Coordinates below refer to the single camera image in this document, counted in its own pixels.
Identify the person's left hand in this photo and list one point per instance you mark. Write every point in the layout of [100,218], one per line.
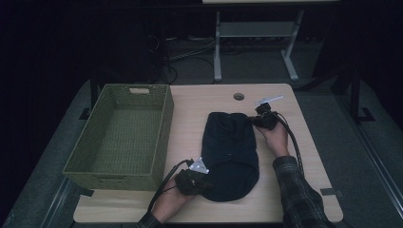
[169,202]

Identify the dark blue knitted garment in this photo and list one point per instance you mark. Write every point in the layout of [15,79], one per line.
[229,158]

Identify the black stand leg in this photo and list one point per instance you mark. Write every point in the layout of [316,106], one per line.
[355,95]
[93,91]

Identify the white metal stand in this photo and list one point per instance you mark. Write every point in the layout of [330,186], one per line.
[253,30]

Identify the grey tape strip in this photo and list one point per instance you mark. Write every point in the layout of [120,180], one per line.
[331,192]

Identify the person's right hand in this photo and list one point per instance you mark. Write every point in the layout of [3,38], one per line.
[278,137]

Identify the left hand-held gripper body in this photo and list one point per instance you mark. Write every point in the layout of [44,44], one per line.
[190,182]

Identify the black tape strip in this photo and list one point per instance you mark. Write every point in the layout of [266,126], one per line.
[86,192]

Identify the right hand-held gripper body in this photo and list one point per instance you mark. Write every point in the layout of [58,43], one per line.
[266,118]

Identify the green woven basket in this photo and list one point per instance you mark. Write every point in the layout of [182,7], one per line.
[126,136]

